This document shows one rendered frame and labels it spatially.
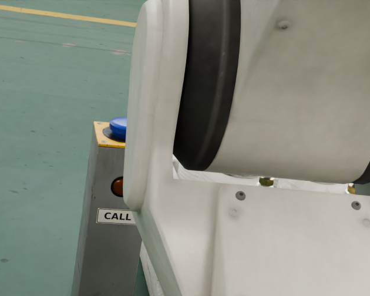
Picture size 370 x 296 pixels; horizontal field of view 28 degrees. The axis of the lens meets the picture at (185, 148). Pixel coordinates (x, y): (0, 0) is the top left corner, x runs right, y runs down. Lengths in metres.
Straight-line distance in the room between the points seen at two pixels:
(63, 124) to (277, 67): 1.34
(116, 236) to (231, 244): 0.48
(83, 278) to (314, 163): 0.50
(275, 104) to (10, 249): 0.84
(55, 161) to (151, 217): 1.10
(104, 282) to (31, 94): 1.04
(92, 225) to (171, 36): 0.48
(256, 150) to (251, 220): 0.05
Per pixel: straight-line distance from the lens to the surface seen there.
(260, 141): 0.46
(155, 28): 0.46
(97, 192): 0.87
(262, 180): 0.89
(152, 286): 1.13
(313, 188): 1.02
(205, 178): 0.99
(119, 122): 0.87
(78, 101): 1.90
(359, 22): 0.40
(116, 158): 0.85
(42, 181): 1.46
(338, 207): 0.47
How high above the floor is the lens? 0.64
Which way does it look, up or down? 22 degrees down
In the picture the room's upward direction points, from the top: 10 degrees clockwise
